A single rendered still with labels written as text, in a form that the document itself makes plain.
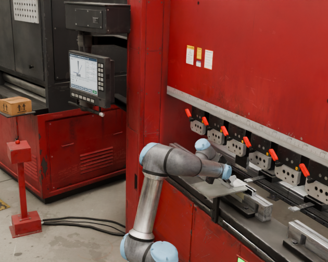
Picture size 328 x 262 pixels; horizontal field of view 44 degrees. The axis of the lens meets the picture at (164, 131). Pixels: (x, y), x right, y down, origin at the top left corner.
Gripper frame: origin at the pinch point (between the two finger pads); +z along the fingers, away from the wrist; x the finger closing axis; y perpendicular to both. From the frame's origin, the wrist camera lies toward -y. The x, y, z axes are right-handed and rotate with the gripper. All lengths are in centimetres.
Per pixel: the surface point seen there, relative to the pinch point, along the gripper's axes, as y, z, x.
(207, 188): -10.4, -7.9, 1.3
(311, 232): 5, 9, -53
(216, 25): 59, -61, 31
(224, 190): -5.0, -3.3, -4.6
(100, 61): 6, -68, 101
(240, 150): 16.8, -12.5, -1.7
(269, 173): 23.0, 16.5, -2.7
